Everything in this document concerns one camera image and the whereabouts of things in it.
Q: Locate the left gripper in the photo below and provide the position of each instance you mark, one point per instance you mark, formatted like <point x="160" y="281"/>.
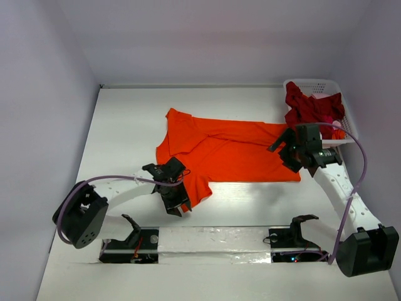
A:
<point x="180" y="199"/>

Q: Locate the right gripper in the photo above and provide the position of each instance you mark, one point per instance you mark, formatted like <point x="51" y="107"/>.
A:
<point x="290" y="153"/>

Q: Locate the orange t-shirt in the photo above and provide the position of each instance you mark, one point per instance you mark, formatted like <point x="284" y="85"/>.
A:
<point x="222" y="151"/>

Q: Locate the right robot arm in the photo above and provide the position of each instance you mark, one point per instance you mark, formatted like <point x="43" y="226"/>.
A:
<point x="361" y="244"/>

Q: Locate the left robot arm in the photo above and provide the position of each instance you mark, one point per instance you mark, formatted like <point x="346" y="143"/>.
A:
<point x="82" y="217"/>

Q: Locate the dark red t-shirt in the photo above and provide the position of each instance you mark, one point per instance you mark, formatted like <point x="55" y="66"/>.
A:
<point x="309" y="109"/>

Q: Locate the white plastic laundry basket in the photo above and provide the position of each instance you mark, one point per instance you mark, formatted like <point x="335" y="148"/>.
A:
<point x="309" y="86"/>

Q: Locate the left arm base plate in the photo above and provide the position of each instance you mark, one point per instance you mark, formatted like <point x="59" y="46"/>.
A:
<point x="139" y="247"/>

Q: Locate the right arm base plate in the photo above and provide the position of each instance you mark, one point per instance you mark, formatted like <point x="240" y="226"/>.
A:
<point x="288" y="244"/>

